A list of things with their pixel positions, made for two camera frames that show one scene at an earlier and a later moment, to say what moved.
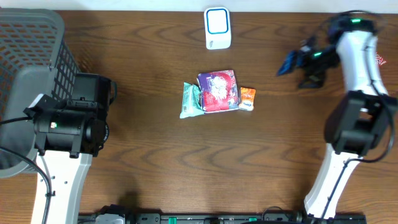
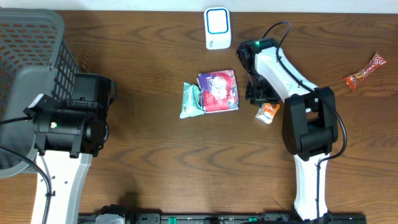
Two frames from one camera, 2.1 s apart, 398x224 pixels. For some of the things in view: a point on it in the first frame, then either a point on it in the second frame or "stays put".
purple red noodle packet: x=218 y=91 stays put
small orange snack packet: x=247 y=95 -> x=267 y=112
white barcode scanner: x=217 y=27 stays put
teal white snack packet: x=191 y=102 stays put
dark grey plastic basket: x=36 y=58 stays put
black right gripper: x=315 y=81 -> x=272 y=98
